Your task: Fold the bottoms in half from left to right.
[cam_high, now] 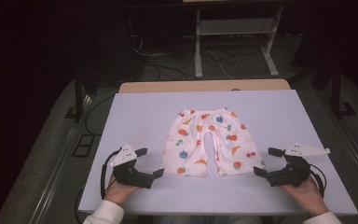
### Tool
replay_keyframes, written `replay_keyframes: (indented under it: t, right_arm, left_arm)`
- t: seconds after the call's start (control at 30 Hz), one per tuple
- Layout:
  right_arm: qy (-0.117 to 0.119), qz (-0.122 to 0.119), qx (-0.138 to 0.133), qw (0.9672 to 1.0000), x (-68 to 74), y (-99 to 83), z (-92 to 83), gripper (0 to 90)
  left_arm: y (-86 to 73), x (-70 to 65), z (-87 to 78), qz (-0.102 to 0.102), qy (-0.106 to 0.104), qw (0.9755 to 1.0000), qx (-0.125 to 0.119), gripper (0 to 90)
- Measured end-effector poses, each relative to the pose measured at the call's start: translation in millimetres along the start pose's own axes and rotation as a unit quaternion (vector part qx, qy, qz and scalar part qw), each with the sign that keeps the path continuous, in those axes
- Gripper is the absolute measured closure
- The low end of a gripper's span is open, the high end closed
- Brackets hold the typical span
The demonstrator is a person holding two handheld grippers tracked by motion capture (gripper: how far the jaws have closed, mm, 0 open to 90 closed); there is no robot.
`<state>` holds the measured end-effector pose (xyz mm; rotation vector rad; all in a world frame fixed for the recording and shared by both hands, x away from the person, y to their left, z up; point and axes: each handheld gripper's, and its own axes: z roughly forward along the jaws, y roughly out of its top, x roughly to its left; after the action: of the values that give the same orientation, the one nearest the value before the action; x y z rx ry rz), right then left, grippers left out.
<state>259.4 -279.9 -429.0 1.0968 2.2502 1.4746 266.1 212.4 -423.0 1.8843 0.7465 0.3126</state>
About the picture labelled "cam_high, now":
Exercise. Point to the person's right hand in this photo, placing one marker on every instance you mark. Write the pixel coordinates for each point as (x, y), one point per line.
(307, 196)

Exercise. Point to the aluminium floor rail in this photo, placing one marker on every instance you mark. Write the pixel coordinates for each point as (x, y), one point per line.
(351, 146)
(59, 165)

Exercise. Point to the wooden table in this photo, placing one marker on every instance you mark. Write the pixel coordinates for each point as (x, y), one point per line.
(199, 85)

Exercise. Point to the person's left hand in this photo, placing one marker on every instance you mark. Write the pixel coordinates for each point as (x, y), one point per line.
(118, 193)

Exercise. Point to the white metal stand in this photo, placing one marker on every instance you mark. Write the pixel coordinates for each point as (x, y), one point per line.
(198, 56)

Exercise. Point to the black floor frame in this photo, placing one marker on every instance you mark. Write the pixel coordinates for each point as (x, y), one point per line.
(84, 145)

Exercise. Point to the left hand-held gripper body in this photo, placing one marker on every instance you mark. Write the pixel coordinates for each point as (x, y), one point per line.
(132, 175)

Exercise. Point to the white fruit print pants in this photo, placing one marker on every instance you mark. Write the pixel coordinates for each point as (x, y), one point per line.
(192, 137)

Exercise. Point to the black metal stand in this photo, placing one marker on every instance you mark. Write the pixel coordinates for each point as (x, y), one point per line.
(335, 90)
(78, 93)

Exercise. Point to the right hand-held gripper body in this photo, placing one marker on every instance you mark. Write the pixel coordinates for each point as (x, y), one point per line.
(293, 174)

